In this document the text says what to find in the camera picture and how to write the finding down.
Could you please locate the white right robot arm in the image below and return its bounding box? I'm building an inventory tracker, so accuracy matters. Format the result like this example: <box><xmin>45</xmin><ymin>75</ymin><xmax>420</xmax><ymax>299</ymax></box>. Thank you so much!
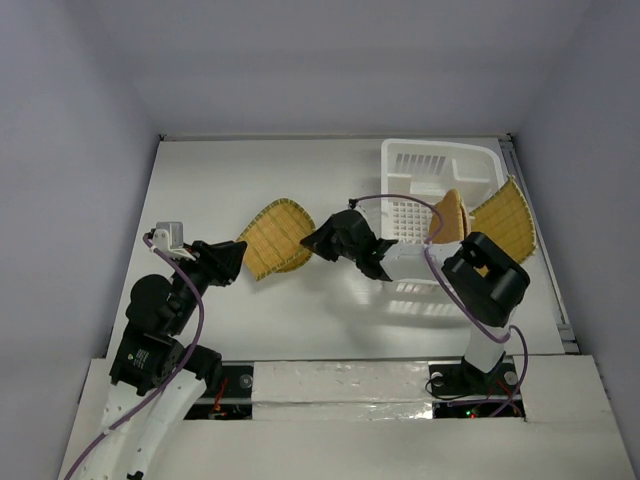
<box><xmin>300</xmin><ymin>210</ymin><xmax>530</xmax><ymax>398</ymax></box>

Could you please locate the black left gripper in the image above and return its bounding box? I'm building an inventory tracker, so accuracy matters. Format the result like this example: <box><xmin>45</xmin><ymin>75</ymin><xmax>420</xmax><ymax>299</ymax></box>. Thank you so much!
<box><xmin>169</xmin><ymin>237</ymin><xmax>248</xmax><ymax>332</ymax></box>

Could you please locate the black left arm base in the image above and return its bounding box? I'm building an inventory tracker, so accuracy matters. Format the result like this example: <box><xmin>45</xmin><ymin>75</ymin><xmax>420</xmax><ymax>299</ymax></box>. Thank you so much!
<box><xmin>185</xmin><ymin>363</ymin><xmax>254</xmax><ymax>420</ymax></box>

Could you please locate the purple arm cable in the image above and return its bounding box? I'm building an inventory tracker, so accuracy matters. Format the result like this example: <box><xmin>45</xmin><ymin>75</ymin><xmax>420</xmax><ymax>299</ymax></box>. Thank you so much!
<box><xmin>59</xmin><ymin>232</ymin><xmax>205</xmax><ymax>480</ymax></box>
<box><xmin>349</xmin><ymin>194</ymin><xmax>530</xmax><ymax>417</ymax></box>

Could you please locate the white plastic dish rack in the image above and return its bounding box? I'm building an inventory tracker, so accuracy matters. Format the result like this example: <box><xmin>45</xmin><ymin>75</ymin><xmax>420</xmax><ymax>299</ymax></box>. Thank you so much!
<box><xmin>381</xmin><ymin>139</ymin><xmax>509</xmax><ymax>244</ymax></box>

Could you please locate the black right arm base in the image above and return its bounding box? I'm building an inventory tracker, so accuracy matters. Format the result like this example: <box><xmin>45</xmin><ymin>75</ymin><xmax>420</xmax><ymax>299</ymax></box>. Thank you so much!
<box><xmin>425</xmin><ymin>358</ymin><xmax>526</xmax><ymax>419</ymax></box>

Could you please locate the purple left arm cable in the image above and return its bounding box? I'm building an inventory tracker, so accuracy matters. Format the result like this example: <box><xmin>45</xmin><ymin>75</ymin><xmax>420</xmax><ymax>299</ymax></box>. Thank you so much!
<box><xmin>59</xmin><ymin>232</ymin><xmax>205</xmax><ymax>480</ymax></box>

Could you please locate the round green-rimmed bamboo plate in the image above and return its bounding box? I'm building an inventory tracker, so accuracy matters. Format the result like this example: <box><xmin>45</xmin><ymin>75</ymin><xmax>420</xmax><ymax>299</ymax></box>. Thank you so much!
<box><xmin>276</xmin><ymin>249</ymin><xmax>312</xmax><ymax>274</ymax></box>

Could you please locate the fan-shaped green bamboo plate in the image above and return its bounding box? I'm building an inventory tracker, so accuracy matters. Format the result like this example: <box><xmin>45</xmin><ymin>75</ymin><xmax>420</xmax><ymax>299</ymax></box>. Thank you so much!
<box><xmin>238</xmin><ymin>198</ymin><xmax>316</xmax><ymax>282</ymax></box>

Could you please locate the square green-rimmed bamboo plate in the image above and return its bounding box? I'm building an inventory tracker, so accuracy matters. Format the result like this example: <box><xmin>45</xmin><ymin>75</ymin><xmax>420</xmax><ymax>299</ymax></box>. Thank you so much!
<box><xmin>471</xmin><ymin>176</ymin><xmax>537</xmax><ymax>264</ymax></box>

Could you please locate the foil-covered front bar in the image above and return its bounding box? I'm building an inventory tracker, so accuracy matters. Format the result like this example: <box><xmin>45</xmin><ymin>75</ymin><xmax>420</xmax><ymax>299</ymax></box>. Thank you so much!
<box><xmin>251</xmin><ymin>361</ymin><xmax>433</xmax><ymax>421</ymax></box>

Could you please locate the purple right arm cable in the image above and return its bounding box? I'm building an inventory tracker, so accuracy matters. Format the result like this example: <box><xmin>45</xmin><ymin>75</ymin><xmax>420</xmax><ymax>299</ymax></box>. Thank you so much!
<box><xmin>349</xmin><ymin>194</ymin><xmax>530</xmax><ymax>417</ymax></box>

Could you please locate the triangular orange woven plate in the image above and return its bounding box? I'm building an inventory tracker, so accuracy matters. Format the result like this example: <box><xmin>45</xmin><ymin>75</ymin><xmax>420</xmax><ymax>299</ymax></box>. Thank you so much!
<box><xmin>461</xmin><ymin>203</ymin><xmax>472</xmax><ymax>236</ymax></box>

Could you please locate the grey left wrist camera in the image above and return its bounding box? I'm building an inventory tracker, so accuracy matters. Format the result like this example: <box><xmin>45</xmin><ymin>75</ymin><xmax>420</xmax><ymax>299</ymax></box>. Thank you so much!
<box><xmin>150</xmin><ymin>221</ymin><xmax>185</xmax><ymax>259</ymax></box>

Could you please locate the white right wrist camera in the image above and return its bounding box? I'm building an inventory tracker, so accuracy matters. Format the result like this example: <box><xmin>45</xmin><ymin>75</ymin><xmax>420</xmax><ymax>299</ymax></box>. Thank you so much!
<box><xmin>348</xmin><ymin>199</ymin><xmax>369</xmax><ymax>219</ymax></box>

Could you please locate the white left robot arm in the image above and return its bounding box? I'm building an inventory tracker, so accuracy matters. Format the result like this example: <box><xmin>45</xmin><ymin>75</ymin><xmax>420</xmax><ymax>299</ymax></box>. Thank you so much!
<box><xmin>64</xmin><ymin>227</ymin><xmax>247</xmax><ymax>479</ymax></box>

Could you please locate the rounded square orange woven plate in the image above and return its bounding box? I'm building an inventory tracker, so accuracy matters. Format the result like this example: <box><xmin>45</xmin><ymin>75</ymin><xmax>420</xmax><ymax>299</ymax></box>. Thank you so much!
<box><xmin>428</xmin><ymin>189</ymin><xmax>466</xmax><ymax>244</ymax></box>

